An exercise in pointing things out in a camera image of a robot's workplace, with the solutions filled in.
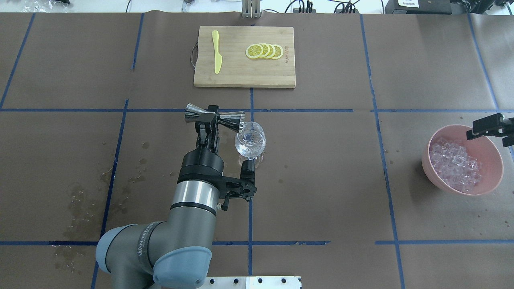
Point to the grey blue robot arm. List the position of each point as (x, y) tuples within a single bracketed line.
[(175, 253)]

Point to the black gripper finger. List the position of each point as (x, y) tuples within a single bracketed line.
[(508, 130), (492, 125)]

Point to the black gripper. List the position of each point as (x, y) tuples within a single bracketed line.
[(202, 161)]

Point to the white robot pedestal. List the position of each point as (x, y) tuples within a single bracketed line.
[(253, 282)]

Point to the pile of ice cubes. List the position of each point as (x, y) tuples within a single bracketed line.
[(454, 165)]

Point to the steel double jigger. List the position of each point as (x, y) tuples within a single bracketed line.
[(231, 120)]

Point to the yellow plastic knife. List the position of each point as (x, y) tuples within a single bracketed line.
[(217, 55)]

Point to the black box device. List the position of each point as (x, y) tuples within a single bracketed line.
[(441, 7)]

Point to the pink bowl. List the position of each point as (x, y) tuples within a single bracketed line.
[(482, 148)]

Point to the aluminium frame post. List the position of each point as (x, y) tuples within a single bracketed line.
[(251, 9)]

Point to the lemon slice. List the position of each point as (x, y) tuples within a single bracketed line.
[(266, 49), (271, 51), (278, 52), (254, 51)]

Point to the bamboo cutting board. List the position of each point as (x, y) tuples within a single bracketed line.
[(238, 71)]

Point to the clear wine glass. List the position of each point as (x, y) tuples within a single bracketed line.
[(250, 143)]

